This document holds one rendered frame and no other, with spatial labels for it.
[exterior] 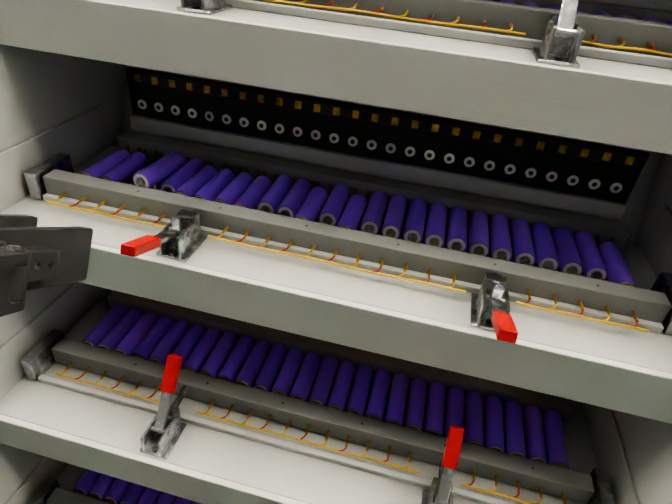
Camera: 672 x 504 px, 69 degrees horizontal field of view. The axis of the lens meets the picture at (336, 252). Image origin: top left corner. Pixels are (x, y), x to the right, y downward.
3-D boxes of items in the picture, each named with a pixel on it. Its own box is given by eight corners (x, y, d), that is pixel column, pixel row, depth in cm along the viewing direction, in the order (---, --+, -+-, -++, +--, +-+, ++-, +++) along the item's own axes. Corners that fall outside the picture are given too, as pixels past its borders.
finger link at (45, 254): (-54, 249, 19) (13, 265, 19) (43, 243, 24) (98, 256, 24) (-58, 287, 19) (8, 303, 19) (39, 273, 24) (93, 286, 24)
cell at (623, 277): (613, 259, 47) (631, 301, 42) (594, 255, 48) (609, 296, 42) (621, 243, 46) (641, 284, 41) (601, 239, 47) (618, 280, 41)
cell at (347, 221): (365, 211, 51) (352, 243, 46) (348, 207, 51) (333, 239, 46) (367, 195, 50) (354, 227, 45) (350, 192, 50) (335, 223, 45)
